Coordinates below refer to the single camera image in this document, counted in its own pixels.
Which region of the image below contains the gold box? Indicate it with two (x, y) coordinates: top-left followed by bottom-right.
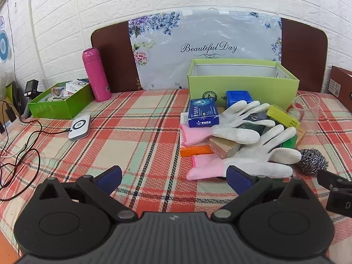
(209, 137), (242, 159)

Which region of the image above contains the orange white medicine box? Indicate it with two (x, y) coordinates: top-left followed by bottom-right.
(180, 145), (213, 157)

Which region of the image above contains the brown wooden headboard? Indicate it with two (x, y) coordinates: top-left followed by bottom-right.
(91, 18), (329, 92)

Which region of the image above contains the black power adapter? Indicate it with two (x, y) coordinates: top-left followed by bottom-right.
(24, 80), (41, 97)

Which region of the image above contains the floral plastic bedding package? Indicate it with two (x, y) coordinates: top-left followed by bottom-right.
(128, 9), (284, 91)

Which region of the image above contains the blue plastic box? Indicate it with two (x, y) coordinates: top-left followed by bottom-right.
(225, 90), (253, 110)

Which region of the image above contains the green packet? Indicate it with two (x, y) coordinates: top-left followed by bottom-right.
(280, 133), (299, 147)

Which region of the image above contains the brown cardboard box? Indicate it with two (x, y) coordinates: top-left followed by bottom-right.
(328, 66), (352, 99)

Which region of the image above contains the pink insulated bottle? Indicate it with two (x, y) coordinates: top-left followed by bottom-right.
(82, 48), (112, 102)

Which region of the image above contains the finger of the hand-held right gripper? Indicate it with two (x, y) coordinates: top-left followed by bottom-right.
(317, 169), (352, 192)

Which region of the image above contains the clear plastic cup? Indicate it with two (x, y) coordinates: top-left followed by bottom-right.
(292, 94), (319, 134)

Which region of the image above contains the bright green cardboard box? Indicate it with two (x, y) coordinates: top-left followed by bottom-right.
(28, 81), (95, 120)

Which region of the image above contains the plaid bedsheet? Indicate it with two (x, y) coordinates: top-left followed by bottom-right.
(0, 88), (352, 256)

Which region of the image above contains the white wall conduit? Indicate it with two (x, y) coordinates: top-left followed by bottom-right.
(27, 0), (49, 87)

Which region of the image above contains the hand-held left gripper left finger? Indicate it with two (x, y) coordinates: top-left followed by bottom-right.
(37, 165), (138, 223)

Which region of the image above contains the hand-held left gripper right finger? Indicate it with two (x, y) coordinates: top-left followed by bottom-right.
(212, 165), (311, 223)

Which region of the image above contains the black cable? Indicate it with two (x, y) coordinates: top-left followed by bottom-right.
(0, 99), (72, 202)

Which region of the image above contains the steel wool scourer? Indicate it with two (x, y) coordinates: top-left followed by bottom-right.
(295, 148), (329, 176)

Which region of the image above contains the white glove pink cuff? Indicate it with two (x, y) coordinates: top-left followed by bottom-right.
(186, 125), (302, 180)
(180, 100), (277, 147)

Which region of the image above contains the blue wall sticker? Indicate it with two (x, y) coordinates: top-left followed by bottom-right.
(0, 16), (11, 62)

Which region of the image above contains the blue medicine box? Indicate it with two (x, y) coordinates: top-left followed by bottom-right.
(188, 98), (220, 128)

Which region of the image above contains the white charger packaging box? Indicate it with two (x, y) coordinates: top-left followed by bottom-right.
(65, 78), (91, 93)

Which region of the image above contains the white wireless charger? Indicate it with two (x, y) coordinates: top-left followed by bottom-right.
(68, 115), (92, 141)

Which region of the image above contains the light green cardboard box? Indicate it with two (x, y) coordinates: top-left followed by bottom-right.
(188, 59), (300, 108)

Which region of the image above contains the yellow green box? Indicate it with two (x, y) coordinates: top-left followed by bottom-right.
(267, 104), (301, 129)

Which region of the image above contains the white power strip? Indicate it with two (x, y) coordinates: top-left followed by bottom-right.
(0, 114), (21, 135)

